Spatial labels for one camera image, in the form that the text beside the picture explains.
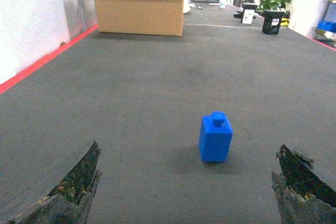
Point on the blue bins on far shelf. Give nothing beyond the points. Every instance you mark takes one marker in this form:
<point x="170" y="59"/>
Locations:
<point x="327" y="26"/>

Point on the black battery box front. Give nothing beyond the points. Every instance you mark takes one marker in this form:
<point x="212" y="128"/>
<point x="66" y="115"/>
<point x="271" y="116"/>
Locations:
<point x="272" y="21"/>

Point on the blue bottle-shaped part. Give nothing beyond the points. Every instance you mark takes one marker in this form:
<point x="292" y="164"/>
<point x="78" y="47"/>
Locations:
<point x="215" y="137"/>

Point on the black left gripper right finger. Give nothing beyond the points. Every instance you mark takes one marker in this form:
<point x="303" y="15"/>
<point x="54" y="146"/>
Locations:
<point x="305" y="192"/>

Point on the large cardboard box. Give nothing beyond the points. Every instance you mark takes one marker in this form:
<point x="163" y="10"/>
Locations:
<point x="145" y="17"/>

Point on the black and white box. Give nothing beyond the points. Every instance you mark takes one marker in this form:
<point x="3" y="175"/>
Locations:
<point x="248" y="13"/>

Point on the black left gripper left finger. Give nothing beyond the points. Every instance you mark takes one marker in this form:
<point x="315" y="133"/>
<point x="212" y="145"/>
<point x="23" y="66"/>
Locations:
<point x="65" y="195"/>

